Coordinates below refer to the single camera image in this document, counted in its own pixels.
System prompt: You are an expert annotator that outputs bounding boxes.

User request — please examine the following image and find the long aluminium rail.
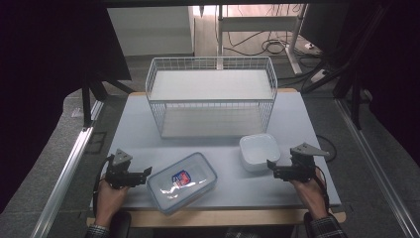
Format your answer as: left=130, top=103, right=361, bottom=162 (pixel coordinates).
left=30, top=99, right=105, bottom=238
left=334, top=98, right=420, bottom=238

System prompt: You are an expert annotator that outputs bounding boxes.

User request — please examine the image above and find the white square lidded container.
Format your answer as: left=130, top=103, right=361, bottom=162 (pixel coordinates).
left=239, top=133, right=282, bottom=173

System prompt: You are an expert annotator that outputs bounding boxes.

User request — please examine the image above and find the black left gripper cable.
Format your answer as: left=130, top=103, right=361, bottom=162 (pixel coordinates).
left=92, top=156, right=113, bottom=217

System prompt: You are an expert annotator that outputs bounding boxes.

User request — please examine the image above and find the white metal desk frame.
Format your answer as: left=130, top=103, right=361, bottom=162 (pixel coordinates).
left=216, top=3, right=310, bottom=76

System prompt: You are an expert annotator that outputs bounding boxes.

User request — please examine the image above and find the black metal stand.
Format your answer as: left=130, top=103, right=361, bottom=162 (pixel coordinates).
left=332, top=63, right=372, bottom=131
left=80, top=73, right=135, bottom=129

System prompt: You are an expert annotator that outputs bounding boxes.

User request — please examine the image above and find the light grey table mat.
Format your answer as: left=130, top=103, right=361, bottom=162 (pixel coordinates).
left=90, top=91, right=342, bottom=211

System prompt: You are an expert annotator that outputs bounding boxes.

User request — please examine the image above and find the white cabinet panel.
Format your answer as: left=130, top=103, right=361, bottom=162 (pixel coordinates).
left=106, top=5, right=195, bottom=58

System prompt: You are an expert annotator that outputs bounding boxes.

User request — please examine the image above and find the black floor cables bundle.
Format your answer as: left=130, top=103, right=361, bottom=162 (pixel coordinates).
left=223, top=30, right=310, bottom=58

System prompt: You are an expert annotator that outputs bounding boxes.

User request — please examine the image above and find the black chair armrest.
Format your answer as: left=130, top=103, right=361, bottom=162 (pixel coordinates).
left=109, top=211, right=133, bottom=238

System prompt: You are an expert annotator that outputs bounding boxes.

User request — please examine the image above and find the person's right hand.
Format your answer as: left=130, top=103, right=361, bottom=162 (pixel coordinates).
left=289, top=170, right=330, bottom=221

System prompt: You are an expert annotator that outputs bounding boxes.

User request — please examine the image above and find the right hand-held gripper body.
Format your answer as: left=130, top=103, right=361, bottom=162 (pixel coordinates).
left=279, top=142, right=331, bottom=183

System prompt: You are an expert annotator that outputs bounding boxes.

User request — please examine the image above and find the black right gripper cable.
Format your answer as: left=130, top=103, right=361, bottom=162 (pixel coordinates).
left=313, top=168, right=332, bottom=213

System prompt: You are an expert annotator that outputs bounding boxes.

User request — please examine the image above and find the black cable loop beside table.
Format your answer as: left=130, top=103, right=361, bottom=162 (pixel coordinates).
left=316, top=134, right=338, bottom=164

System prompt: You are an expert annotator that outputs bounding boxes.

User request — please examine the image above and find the black curtain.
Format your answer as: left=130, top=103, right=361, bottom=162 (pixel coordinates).
left=330, top=0, right=420, bottom=168
left=0, top=0, right=133, bottom=214

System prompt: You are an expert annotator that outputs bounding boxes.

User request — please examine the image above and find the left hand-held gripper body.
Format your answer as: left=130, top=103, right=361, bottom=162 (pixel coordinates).
left=104, top=148, right=147, bottom=190

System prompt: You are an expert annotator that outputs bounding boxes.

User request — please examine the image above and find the person's left hand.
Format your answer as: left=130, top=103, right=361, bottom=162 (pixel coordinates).
left=94, top=179, right=130, bottom=229

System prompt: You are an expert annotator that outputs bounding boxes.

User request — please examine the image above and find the clear rectangular container blue-rimmed lid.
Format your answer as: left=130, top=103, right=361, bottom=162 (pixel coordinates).
left=146, top=152, right=219, bottom=215

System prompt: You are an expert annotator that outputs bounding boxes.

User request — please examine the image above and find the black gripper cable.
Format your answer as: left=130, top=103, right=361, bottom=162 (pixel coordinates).
left=313, top=168, right=332, bottom=213
left=92, top=156, right=113, bottom=217

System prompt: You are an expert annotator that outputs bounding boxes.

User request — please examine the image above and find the white power strip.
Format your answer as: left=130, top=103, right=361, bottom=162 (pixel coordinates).
left=310, top=68, right=329, bottom=84

